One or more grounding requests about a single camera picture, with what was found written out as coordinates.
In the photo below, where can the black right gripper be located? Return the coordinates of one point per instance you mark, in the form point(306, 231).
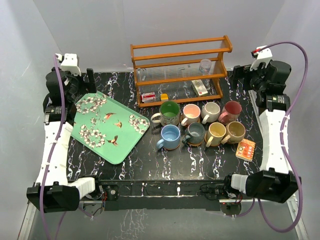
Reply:
point(239, 72)

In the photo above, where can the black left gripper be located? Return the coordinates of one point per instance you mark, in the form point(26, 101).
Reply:
point(85, 86)

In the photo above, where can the maroon speckled mug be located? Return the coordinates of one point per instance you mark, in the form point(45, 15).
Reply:
point(230, 112)

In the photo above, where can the white speckled mug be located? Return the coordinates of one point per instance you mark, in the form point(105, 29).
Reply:
point(210, 112)

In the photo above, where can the beige brown mug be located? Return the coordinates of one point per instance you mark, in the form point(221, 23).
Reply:
point(235, 133)

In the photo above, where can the pink mug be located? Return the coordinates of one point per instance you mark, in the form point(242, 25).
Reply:
point(190, 114)

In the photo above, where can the yellow mug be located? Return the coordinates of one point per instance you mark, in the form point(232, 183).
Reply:
point(215, 134)

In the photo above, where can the grey blue mug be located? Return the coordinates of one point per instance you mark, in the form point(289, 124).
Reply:
point(194, 134)

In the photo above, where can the green floral mug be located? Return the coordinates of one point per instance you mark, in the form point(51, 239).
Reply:
point(169, 114)

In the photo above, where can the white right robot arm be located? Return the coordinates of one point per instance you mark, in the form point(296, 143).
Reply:
point(275, 180)

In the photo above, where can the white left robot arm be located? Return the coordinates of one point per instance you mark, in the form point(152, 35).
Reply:
point(51, 191)

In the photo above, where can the woven rattan coaster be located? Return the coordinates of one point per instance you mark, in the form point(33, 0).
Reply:
point(170, 149)
point(195, 144)

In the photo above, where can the green white flat box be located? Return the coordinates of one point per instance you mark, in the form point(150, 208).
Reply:
point(199, 88)

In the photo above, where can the green floral serving tray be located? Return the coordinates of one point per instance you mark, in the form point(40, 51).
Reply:
point(107, 127)

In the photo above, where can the red white small box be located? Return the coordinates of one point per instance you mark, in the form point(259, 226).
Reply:
point(148, 97)

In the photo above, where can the orange wooden rack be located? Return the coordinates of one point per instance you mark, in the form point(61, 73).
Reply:
point(170, 67)

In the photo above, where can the yellow small block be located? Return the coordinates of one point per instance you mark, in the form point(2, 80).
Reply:
point(164, 97)

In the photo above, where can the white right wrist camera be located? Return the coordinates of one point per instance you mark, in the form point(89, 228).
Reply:
point(262, 58)

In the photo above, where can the aluminium table frame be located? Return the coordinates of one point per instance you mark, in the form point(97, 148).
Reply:
point(109, 189)

